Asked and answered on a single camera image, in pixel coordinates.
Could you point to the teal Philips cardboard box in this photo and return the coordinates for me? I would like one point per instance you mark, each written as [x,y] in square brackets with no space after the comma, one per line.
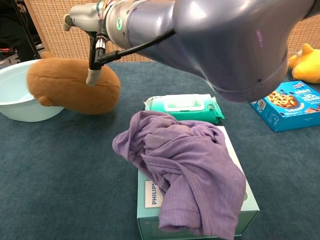
[250,207]

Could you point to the light blue plastic basin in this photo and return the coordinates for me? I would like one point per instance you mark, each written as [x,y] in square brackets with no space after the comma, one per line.
[12,100]

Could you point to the woven wooden folding screen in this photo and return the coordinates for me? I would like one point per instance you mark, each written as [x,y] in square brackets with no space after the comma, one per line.
[55,37]

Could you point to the blue cookie box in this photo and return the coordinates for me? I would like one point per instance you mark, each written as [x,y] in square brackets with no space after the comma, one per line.
[287,117]

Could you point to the yellow plush toy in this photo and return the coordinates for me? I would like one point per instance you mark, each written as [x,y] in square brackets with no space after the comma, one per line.
[307,65]

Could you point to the brown plush toy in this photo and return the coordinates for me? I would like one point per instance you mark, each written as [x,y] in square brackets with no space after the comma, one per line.
[75,90]

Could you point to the purple cloth garment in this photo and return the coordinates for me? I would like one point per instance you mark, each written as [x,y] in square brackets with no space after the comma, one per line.
[190,162]

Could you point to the green wet wipes pack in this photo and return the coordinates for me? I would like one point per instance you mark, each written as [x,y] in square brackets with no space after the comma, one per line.
[185,105]

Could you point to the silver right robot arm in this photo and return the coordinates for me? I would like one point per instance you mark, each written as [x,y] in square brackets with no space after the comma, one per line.
[225,37]

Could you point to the black stand with legs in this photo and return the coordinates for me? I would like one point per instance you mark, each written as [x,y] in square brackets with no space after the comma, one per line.
[25,37]

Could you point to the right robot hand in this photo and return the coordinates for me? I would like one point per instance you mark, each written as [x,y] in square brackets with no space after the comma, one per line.
[87,17]

